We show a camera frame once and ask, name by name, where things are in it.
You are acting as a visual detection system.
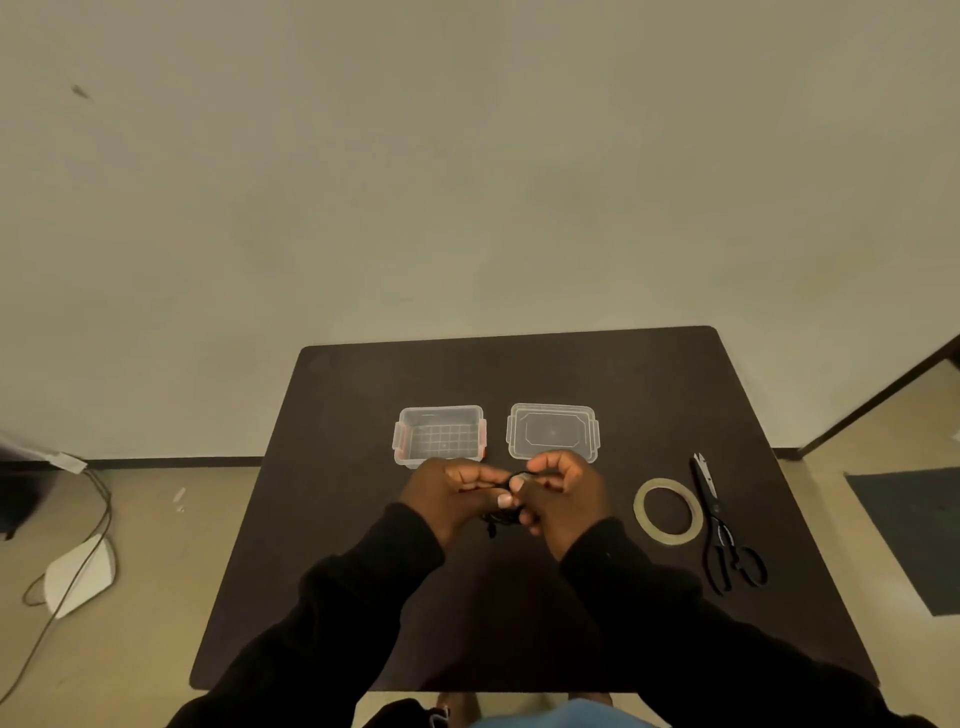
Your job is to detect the person's blue clothing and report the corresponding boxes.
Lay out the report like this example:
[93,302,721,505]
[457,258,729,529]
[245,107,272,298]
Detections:
[468,697,639,728]

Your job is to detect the clear plastic box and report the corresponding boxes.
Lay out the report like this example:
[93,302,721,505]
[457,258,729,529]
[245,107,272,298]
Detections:
[391,404,489,470]

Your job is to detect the pale tape roll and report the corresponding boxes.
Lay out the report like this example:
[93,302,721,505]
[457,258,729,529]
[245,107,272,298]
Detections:
[632,476,705,547]

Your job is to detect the clear plastic lid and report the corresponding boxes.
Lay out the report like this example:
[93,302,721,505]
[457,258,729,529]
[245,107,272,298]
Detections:
[506,402,601,464]

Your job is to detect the person's left hand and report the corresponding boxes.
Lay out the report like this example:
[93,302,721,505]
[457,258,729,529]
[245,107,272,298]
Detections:
[397,457,519,553]

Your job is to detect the person's left forearm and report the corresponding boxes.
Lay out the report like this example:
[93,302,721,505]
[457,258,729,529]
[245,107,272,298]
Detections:
[164,502,448,728]

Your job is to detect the person's right forearm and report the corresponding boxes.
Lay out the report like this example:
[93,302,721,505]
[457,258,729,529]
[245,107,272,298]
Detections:
[558,517,939,728]

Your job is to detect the white floor device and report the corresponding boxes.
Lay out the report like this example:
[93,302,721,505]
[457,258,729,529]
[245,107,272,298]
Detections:
[42,533,119,620]

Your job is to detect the black cable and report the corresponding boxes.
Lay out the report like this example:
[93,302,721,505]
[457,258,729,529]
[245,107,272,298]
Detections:
[479,468,538,540]

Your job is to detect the black floor object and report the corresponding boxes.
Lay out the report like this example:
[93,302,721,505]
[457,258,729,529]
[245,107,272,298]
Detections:
[0,434,58,541]

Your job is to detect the person's right hand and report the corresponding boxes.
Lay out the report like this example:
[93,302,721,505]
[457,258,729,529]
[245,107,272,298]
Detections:
[509,449,613,564]

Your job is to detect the dark floor mat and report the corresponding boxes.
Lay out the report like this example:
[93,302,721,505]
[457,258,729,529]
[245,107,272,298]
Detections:
[845,467,960,618]

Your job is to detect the black scissors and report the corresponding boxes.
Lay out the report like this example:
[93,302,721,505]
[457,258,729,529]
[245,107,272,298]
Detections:
[689,452,769,596]

